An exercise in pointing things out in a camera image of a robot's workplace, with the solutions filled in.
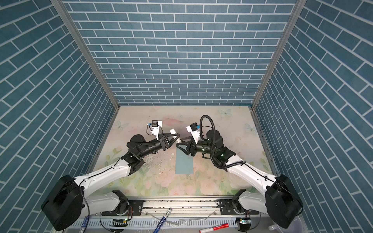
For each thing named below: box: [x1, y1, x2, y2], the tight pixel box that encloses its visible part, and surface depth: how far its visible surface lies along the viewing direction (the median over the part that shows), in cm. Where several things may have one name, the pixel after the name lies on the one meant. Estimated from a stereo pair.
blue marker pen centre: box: [153, 207, 173, 233], surface depth 71 cm
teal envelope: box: [175, 145, 194, 175], surface depth 91 cm
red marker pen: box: [199, 223, 230, 233], surface depth 69 cm
